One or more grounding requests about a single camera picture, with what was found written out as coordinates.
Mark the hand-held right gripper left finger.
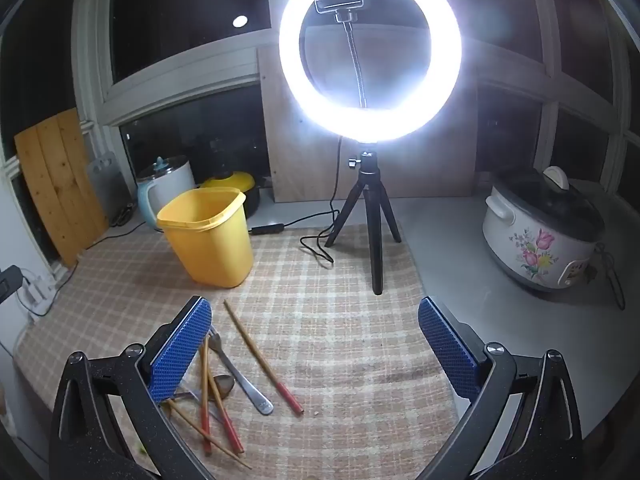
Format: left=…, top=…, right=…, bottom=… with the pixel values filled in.
left=48, top=296, right=216, bottom=480

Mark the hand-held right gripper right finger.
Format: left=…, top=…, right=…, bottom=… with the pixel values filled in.
left=417, top=296, right=586, bottom=480

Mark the metal spoon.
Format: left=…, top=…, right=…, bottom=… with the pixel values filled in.
left=172, top=374, right=236, bottom=403

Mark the red-tipped wooden chopstick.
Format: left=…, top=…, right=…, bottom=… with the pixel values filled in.
left=206, top=372, right=246, bottom=455
left=223, top=300, right=305, bottom=415
left=166, top=398, right=253, bottom=472
left=200, top=336, right=213, bottom=456

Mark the metal fork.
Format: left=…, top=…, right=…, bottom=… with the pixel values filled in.
left=209, top=325, right=275, bottom=416

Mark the yellow plastic container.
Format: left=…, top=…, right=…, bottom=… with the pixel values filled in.
left=156, top=186, right=254, bottom=289

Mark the white power strip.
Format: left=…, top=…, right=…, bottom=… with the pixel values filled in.
left=20, top=269, right=58, bottom=317

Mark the pine wooden board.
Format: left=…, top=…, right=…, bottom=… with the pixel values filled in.
left=14, top=107, right=108, bottom=267

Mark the pink checked tablecloth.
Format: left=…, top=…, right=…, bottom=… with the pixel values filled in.
left=15, top=222, right=461, bottom=480

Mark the white floral rice cooker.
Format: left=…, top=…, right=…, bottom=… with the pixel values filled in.
left=482, top=166, right=608, bottom=291

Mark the grey cutting board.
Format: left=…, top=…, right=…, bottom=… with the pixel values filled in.
left=87, top=151, right=131, bottom=223

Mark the black pot with yellow lid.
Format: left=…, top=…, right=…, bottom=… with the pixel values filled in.
left=200, top=170, right=261, bottom=221

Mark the white kettle with blue handle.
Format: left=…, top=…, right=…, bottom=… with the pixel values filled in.
left=136, top=156, right=197, bottom=233

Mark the black ring light cable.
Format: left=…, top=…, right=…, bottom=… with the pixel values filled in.
left=282, top=137, right=348, bottom=264

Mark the white window frame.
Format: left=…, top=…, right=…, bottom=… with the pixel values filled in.
left=70, top=0, right=640, bottom=196

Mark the white ring light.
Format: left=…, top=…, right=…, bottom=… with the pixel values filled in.
left=278, top=0, right=476, bottom=143

